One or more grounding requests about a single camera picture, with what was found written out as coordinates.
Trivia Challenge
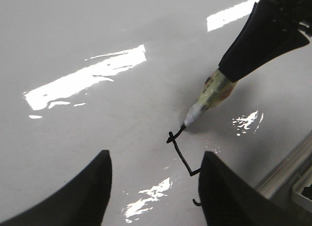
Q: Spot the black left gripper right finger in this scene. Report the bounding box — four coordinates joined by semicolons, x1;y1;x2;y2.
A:
198;151;306;226

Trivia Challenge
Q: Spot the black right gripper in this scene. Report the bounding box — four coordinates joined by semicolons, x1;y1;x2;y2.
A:
218;0;312;82

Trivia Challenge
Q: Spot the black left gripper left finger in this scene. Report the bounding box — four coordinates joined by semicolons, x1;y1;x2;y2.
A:
1;150;112;226

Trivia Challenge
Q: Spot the white black whiteboard marker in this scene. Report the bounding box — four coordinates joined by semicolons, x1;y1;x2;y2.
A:
181;69;237;130

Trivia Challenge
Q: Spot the white whiteboard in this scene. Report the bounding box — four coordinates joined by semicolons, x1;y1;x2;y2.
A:
0;0;312;226

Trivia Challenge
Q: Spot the white marker tray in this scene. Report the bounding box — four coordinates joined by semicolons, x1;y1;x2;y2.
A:
292;170;312;212

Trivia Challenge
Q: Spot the grey aluminium whiteboard frame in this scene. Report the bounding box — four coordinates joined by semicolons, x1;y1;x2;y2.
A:
255;132;312;199

